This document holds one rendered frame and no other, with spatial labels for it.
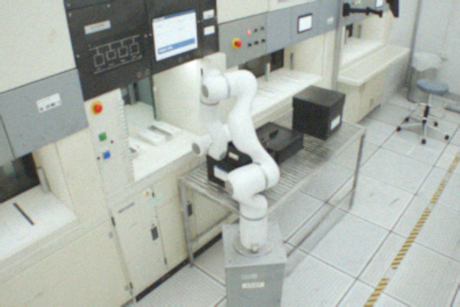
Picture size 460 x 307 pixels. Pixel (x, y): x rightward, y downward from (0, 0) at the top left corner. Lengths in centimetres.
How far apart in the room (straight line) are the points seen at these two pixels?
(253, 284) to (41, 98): 124
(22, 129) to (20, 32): 38
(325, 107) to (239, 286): 129
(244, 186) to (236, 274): 46
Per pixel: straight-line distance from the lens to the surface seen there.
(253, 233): 171
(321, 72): 348
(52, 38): 166
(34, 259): 199
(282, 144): 236
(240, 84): 153
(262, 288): 188
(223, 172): 210
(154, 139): 241
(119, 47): 182
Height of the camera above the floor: 204
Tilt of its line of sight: 31 degrees down
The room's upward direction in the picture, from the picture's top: 2 degrees counter-clockwise
